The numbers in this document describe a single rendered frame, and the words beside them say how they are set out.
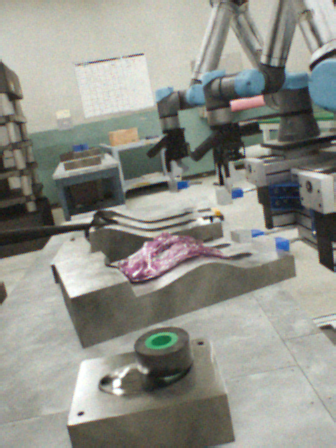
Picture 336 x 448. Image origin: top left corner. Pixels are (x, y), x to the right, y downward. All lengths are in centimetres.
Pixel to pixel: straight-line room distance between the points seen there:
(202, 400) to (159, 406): 5
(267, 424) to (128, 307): 39
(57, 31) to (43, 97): 104
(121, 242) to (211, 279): 40
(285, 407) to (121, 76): 727
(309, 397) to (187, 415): 18
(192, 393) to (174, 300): 37
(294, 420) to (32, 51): 742
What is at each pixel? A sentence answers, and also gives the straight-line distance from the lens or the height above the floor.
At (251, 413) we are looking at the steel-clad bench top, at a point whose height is 80.
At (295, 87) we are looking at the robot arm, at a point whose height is 122.
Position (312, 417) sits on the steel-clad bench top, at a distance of 66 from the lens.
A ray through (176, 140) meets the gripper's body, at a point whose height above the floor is 110.
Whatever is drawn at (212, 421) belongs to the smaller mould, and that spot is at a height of 84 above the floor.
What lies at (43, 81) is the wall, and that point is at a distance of 772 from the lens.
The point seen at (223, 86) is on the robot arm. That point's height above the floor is 125.
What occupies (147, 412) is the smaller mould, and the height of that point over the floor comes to 87.
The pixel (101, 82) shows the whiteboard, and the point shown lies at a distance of 770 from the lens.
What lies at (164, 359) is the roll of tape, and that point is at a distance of 62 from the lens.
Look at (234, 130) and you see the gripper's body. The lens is 140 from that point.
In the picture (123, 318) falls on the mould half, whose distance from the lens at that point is 92.
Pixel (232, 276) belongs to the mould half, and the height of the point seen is 85.
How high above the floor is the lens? 121
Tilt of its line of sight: 14 degrees down
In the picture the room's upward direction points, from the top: 11 degrees counter-clockwise
